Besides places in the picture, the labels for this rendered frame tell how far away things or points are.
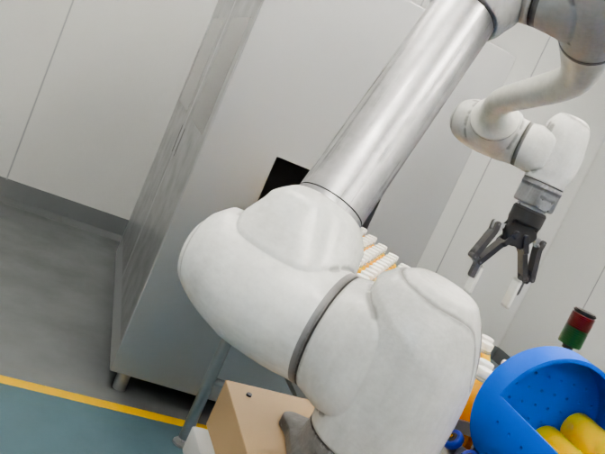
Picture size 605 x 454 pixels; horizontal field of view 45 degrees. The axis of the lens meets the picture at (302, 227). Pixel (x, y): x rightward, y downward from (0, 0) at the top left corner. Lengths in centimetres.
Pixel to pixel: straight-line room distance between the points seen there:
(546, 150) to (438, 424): 89
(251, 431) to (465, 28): 62
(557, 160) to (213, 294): 94
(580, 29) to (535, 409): 75
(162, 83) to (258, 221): 448
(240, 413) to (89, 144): 451
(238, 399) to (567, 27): 70
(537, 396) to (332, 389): 76
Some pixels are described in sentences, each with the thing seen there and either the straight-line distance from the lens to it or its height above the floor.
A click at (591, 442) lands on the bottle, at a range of 147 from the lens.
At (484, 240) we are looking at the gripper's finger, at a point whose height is 135.
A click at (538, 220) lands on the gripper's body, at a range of 165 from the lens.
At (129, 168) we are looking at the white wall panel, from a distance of 544.
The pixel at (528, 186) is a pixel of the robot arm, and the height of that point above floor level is 149.
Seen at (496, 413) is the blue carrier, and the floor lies 109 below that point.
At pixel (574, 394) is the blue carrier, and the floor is 115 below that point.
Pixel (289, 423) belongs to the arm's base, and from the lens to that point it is 97.
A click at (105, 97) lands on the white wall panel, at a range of 534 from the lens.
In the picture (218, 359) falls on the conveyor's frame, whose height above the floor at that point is 40.
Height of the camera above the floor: 146
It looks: 9 degrees down
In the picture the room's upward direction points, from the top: 24 degrees clockwise
